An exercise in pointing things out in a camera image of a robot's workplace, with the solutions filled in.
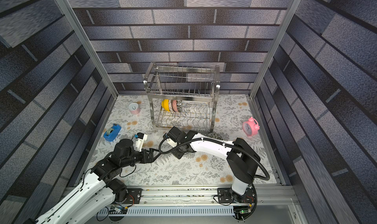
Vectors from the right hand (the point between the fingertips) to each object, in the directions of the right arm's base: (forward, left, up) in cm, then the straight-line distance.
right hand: (176, 150), depth 84 cm
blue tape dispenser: (+10, +43, 0) cm, 44 cm away
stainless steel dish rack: (+31, -4, +12) cm, 34 cm away
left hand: (-5, +8, +9) cm, 13 cm away
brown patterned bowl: (+30, +3, +6) cm, 31 cm away
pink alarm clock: (+15, -46, +3) cm, 49 cm away
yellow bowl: (+31, +10, +5) cm, 33 cm away
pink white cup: (+31, +33, +2) cm, 45 cm away
